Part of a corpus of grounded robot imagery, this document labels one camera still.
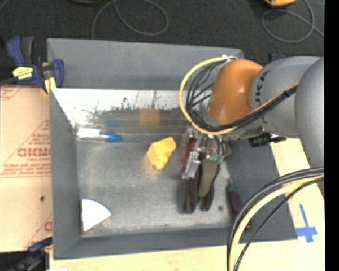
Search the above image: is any purple toy eggplant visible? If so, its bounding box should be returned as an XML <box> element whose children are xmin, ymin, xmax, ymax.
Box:
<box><xmin>226</xmin><ymin>178</ymin><xmax>251</xmax><ymax>230</ymax></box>

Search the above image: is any grey metal bin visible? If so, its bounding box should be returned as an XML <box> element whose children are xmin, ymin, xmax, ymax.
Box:
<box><xmin>46</xmin><ymin>38</ymin><xmax>298</xmax><ymax>260</ymax></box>

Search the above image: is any yellow toy cheese wedge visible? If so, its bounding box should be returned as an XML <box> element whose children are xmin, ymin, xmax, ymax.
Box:
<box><xmin>146</xmin><ymin>136</ymin><xmax>177</xmax><ymax>171</ymax></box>

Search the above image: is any clear tube with blue cap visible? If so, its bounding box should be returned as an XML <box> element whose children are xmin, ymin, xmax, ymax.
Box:
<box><xmin>75</xmin><ymin>128</ymin><xmax>124</xmax><ymax>144</ymax></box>

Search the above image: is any brown cardboard board, red print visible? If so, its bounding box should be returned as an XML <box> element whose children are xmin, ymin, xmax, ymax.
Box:
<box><xmin>0</xmin><ymin>84</ymin><xmax>53</xmax><ymax>254</ymax></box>

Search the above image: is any white wedge with brown edge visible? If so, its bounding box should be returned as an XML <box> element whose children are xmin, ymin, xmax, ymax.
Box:
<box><xmin>80</xmin><ymin>198</ymin><xmax>112</xmax><ymax>234</ymax></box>

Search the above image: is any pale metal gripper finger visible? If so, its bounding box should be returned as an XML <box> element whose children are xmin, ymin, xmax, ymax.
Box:
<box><xmin>192</xmin><ymin>150</ymin><xmax>203</xmax><ymax>178</ymax></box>
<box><xmin>181</xmin><ymin>157</ymin><xmax>194</xmax><ymax>180</ymax></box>

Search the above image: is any black cylinder on white bracket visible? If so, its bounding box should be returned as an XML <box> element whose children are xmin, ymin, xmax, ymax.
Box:
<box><xmin>248</xmin><ymin>133</ymin><xmax>287</xmax><ymax>148</ymax></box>

